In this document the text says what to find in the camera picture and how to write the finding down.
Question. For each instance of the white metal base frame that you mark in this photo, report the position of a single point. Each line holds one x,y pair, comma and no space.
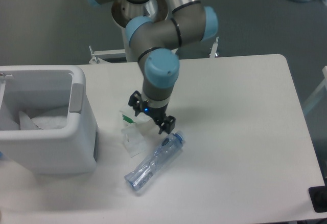
119,55

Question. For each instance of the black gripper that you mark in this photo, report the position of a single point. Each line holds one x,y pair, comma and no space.
156,110

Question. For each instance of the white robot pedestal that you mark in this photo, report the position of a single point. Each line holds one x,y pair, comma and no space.
124,11

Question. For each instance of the white frame at right edge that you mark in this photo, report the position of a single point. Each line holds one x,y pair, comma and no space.
316,96

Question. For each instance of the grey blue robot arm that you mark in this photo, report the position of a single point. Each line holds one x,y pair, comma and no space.
152,44

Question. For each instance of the clear plastic water bottle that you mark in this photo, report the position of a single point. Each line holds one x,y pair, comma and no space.
170,146

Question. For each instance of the white trash can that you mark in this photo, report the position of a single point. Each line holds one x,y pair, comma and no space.
72,149

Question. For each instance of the white paper wrapper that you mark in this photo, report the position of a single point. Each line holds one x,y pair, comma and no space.
142,122

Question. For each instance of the black device at table edge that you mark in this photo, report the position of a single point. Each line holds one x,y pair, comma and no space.
318,198

